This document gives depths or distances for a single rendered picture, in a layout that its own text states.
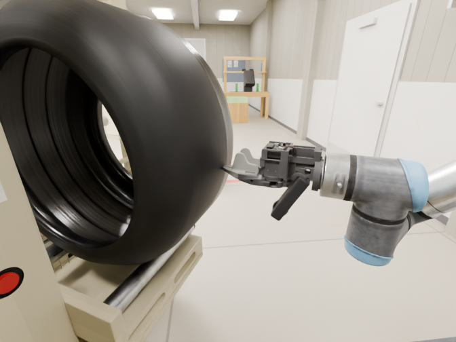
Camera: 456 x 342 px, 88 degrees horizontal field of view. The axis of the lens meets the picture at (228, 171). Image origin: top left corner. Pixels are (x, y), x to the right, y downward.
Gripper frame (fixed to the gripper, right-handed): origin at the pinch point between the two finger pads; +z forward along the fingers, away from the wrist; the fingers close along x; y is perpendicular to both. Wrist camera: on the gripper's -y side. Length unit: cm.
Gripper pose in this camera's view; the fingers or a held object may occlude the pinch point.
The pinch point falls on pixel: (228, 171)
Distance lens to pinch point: 54.9
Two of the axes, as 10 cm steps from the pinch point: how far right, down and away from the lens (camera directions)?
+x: -3.7, 3.4, -8.7
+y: -0.1, -9.3, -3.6
